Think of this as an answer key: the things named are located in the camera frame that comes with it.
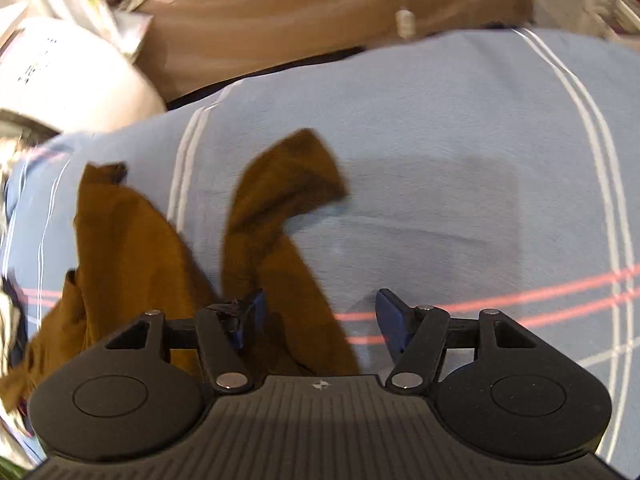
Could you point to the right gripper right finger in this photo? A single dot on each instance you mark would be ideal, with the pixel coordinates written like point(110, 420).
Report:
point(416, 339)

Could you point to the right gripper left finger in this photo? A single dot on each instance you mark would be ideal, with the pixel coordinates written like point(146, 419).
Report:
point(224, 332)

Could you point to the brown sweater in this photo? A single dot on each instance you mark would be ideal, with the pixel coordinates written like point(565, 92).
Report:
point(131, 260)

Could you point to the blue striped bed sheet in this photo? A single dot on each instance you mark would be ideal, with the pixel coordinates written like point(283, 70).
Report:
point(486, 169)

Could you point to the white round appliance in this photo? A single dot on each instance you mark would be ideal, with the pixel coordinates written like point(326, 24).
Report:
point(70, 80)

